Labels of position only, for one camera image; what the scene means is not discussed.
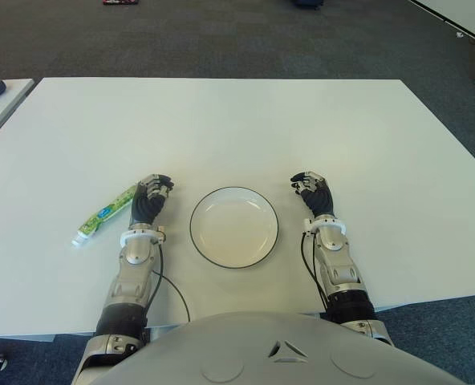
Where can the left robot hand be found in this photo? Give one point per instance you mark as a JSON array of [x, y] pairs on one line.
[[145, 206]]

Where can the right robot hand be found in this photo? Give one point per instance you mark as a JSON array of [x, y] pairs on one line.
[[319, 198]]

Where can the green toothpaste tube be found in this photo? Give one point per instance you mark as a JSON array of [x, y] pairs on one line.
[[101, 214]]

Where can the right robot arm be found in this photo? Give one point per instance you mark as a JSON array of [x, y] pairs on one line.
[[338, 268]]

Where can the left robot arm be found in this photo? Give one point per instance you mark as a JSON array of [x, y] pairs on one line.
[[131, 260]]

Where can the white plate with black rim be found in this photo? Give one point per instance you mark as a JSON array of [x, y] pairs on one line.
[[233, 232]]

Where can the grey robot torso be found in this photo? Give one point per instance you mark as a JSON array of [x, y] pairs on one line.
[[281, 353]]

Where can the neighbouring white table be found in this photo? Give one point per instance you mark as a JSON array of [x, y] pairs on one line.
[[1, 108]]

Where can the dark blue floor object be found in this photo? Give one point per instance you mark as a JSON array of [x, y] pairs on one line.
[[307, 2]]

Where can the red and black floor object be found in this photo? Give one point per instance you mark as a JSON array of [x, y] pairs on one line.
[[119, 2]]

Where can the white board with black edge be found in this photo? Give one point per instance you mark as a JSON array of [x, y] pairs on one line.
[[462, 12]]

